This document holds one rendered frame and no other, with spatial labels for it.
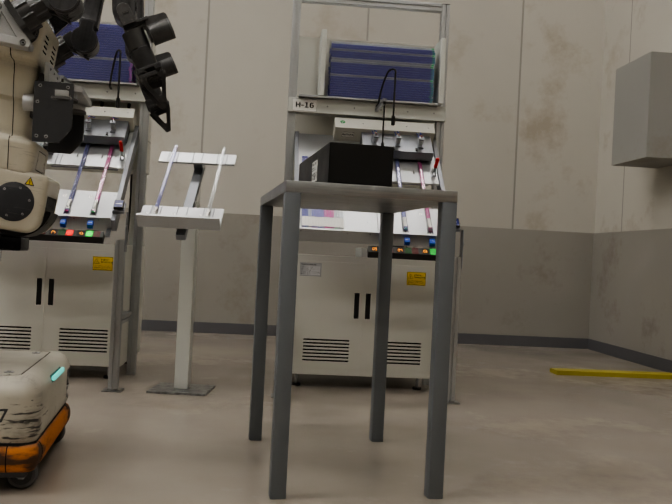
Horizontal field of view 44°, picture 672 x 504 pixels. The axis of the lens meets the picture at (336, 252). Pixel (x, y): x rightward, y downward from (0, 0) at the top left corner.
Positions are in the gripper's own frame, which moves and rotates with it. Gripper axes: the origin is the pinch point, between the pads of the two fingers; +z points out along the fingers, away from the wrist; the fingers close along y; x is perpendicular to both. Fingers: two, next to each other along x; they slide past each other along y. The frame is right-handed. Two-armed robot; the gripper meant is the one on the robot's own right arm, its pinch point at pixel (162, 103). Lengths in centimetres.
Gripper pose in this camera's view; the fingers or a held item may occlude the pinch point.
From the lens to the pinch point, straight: 225.5
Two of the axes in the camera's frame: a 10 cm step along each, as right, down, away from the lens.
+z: 3.8, 9.2, 0.6
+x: -9.0, 3.9, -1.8
